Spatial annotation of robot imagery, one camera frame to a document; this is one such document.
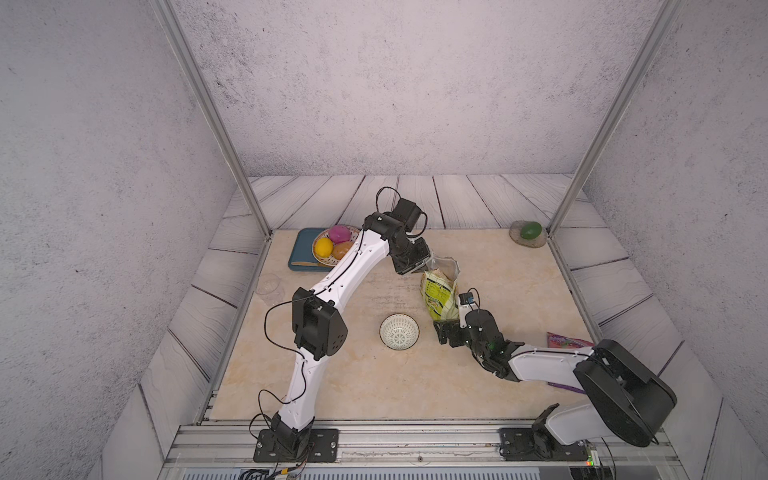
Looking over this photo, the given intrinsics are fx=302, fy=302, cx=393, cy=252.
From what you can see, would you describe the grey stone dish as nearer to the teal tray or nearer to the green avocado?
the green avocado

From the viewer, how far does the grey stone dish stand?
1177 millimetres

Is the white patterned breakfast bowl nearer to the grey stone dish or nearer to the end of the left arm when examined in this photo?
the end of the left arm

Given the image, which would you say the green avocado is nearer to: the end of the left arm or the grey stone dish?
the grey stone dish

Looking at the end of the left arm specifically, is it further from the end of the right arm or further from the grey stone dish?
the grey stone dish

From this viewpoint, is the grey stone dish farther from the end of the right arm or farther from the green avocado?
the end of the right arm

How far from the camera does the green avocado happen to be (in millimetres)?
1182

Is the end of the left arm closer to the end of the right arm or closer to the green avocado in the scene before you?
the end of the right arm

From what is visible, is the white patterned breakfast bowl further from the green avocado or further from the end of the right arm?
the green avocado
